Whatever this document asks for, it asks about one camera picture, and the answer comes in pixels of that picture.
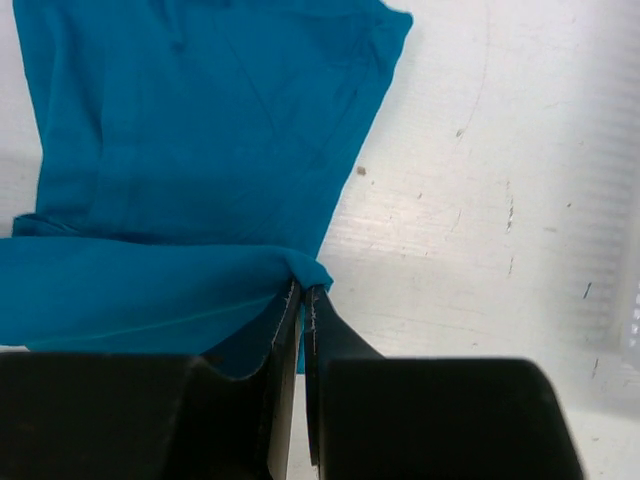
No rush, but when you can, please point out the white plastic basket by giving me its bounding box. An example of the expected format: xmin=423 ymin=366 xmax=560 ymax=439
xmin=620 ymin=278 xmax=639 ymax=370

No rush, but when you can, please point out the blue t shirt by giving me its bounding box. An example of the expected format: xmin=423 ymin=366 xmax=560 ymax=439
xmin=1 ymin=1 xmax=413 ymax=355

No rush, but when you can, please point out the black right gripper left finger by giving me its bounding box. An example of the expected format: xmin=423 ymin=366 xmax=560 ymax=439
xmin=1 ymin=282 xmax=301 ymax=479

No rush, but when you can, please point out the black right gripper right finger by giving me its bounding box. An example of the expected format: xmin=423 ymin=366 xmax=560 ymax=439
xmin=304 ymin=287 xmax=584 ymax=479

